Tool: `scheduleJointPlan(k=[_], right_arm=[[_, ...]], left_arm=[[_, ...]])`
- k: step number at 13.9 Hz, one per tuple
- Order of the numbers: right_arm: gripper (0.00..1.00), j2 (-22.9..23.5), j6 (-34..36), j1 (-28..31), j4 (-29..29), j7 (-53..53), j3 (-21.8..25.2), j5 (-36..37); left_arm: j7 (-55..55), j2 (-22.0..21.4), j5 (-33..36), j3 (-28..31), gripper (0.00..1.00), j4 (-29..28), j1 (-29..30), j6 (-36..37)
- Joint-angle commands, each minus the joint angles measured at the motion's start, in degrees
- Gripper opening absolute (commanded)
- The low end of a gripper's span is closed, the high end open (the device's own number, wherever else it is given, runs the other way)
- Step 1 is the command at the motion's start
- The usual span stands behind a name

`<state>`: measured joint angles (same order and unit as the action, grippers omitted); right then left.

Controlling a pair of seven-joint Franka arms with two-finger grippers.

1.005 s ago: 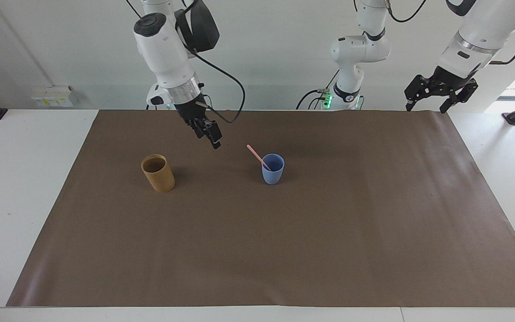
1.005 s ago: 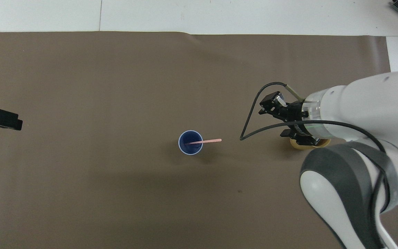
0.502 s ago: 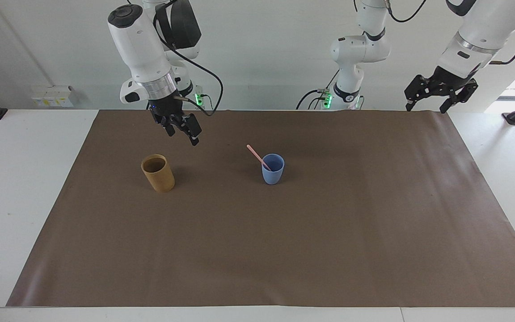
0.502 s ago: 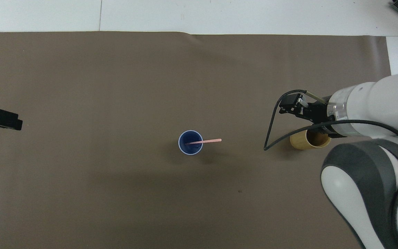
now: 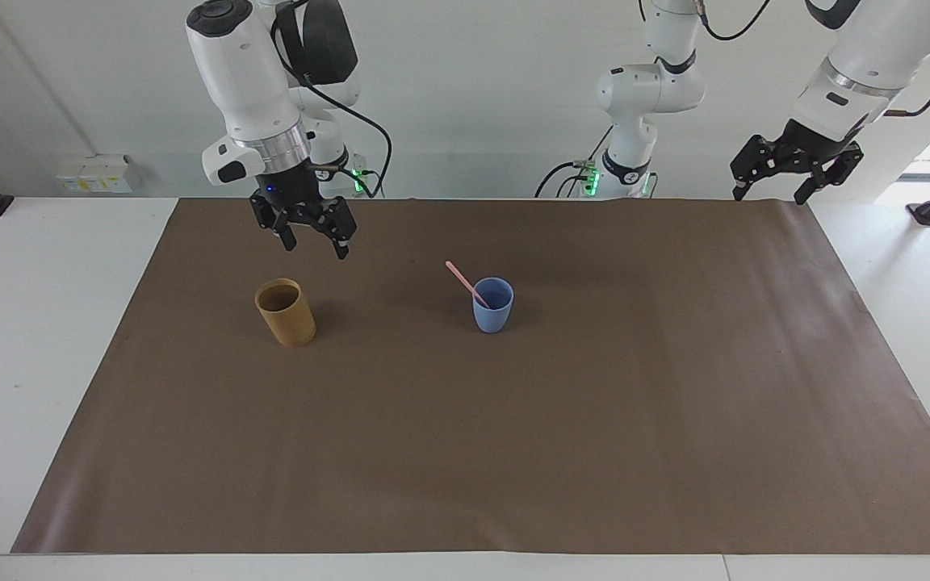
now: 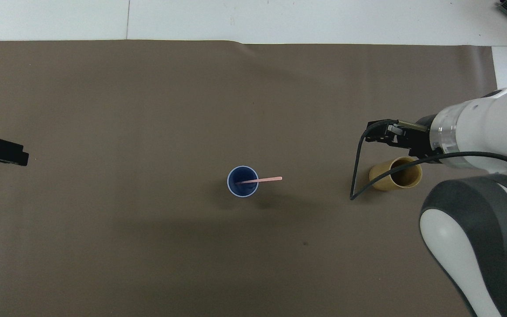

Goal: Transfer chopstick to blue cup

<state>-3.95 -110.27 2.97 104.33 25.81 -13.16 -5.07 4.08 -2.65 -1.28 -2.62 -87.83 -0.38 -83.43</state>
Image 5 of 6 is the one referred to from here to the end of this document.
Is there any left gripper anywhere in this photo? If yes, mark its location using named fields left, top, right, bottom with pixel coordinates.
left=729, top=119, right=865, bottom=206

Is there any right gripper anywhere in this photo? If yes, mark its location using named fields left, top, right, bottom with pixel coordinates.
left=249, top=159, right=358, bottom=261

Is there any brown cylindrical cup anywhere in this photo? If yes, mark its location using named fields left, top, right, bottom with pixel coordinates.
left=254, top=278, right=317, bottom=349

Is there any pink chopstick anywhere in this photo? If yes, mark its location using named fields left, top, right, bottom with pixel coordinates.
left=445, top=260, right=490, bottom=310

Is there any blue cup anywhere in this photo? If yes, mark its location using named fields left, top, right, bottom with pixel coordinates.
left=472, top=277, right=515, bottom=335

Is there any white wall socket box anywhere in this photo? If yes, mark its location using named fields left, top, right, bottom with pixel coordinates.
left=57, top=154, right=134, bottom=195

